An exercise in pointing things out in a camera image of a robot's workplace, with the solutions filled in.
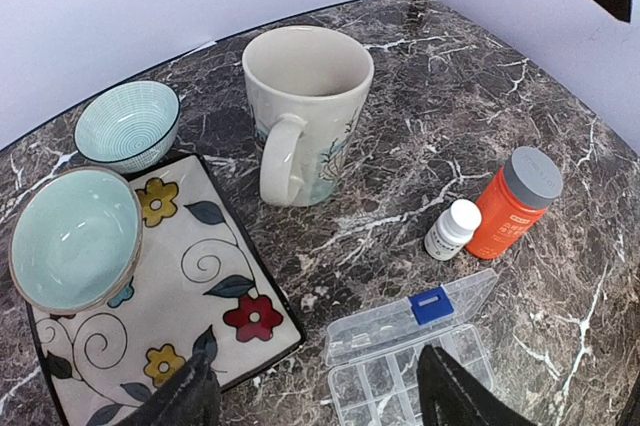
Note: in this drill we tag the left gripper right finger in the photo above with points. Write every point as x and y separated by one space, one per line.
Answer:
450 395

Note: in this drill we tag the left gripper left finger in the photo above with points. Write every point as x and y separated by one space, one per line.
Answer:
192 396

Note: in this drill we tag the clear plastic pill organizer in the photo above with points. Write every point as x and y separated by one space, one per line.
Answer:
372 356

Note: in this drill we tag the floral rectangular ceramic plate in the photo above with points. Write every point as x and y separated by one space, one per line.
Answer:
200 285

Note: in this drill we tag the small white pill bottle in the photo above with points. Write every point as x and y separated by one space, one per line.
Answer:
454 228

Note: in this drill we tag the light green ceramic bowl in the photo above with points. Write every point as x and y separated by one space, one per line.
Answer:
77 241

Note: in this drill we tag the orange pill bottle grey cap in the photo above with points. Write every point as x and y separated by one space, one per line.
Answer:
516 198

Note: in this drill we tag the blue striped ceramic bowl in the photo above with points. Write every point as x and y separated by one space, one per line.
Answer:
130 127

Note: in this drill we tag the cream ceramic mug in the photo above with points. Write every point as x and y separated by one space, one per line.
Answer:
306 87

